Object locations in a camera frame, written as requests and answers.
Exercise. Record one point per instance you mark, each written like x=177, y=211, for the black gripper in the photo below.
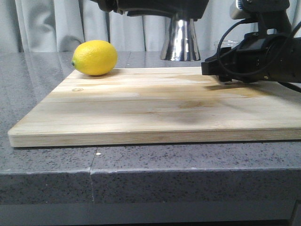
x=246, y=62
x=184, y=9

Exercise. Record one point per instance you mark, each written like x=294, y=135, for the small glass beaker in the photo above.
x=229, y=43

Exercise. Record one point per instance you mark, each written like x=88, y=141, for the steel double jigger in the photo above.
x=180, y=43

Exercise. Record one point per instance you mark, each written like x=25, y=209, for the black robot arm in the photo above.
x=285, y=61

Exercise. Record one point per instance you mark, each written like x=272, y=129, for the wooden cutting board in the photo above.
x=158, y=105

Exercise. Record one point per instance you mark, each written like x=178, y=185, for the yellow lemon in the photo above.
x=95, y=57

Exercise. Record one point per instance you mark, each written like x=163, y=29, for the grey curtain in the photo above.
x=61, y=25

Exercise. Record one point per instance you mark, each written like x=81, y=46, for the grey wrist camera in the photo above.
x=268, y=14

